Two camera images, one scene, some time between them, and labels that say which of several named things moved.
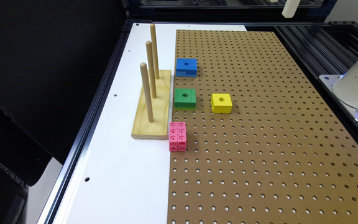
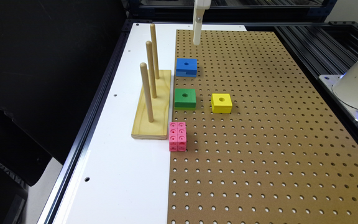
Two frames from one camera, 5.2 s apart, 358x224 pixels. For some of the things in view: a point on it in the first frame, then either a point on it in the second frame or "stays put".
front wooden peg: (147, 91) stays put
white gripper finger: (290, 8) to (199, 6)
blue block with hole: (186, 67) stays put
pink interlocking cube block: (177, 136) stays put
